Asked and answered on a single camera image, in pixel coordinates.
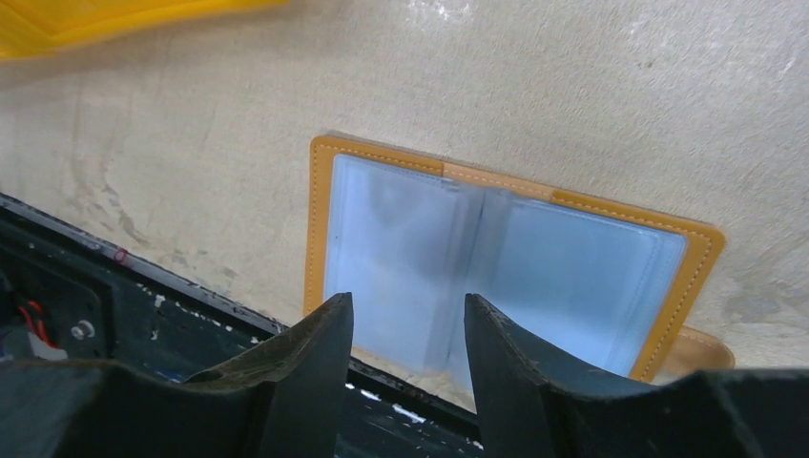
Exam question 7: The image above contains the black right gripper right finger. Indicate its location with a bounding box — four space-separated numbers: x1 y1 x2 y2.
464 294 808 457

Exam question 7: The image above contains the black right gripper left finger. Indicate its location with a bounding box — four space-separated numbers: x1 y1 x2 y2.
1 293 354 457

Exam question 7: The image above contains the tan leather card holder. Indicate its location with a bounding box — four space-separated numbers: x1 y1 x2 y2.
303 135 735 408

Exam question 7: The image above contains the yellow bin with black cards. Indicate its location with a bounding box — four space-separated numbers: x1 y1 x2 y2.
1 0 281 61

